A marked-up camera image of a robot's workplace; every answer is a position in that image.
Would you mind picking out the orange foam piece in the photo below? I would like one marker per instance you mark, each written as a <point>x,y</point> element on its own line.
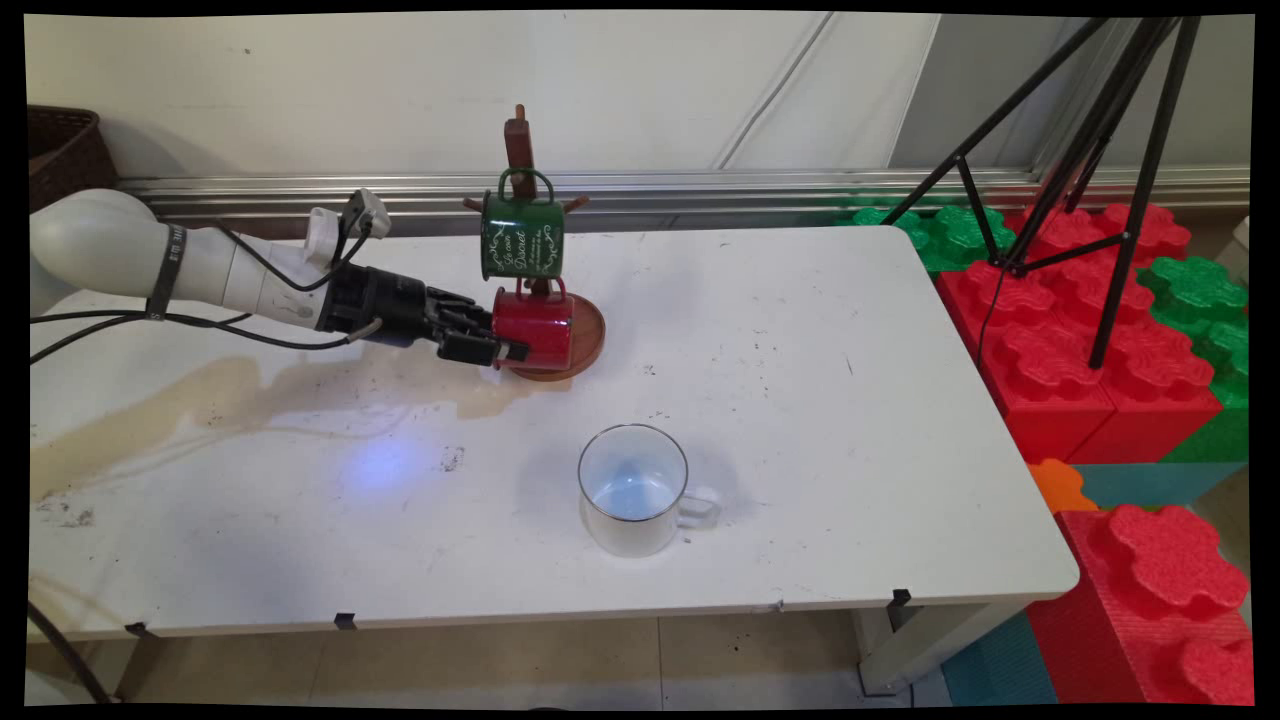
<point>1058,485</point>

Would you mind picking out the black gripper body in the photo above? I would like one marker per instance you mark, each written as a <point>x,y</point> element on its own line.
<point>385,305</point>

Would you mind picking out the black table edge clip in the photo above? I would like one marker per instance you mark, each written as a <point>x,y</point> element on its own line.
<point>140,630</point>
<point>345,621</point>
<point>901,597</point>

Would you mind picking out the green enamel mug white print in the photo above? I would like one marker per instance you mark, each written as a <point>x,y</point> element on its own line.
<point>522,240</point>

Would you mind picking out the large red foam block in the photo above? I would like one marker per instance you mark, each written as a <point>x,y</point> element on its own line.
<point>1060,370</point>

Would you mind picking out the green foam block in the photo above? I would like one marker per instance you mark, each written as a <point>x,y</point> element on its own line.
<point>1200,300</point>
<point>950,235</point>

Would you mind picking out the black tripod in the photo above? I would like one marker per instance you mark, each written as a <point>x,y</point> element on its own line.
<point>1125,150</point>

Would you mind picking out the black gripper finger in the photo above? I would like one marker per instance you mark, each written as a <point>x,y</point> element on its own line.
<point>480,350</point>
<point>465,310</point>

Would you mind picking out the brown wooden mug tree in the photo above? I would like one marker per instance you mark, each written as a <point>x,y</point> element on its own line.
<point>519,140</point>

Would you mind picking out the aluminium rail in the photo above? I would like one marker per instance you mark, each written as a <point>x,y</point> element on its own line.
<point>750,195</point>

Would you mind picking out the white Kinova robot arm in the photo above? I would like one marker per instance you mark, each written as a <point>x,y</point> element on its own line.
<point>120,245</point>

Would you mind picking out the brown wicker basket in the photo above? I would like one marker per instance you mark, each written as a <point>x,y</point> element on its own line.
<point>65,150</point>

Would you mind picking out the white table leg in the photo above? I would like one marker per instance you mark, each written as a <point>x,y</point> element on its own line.
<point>920,650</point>

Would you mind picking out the red enamel mug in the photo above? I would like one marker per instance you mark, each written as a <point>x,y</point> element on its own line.
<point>540,330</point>

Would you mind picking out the teal foam mat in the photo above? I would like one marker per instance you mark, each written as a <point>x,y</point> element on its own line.
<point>1000,665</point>

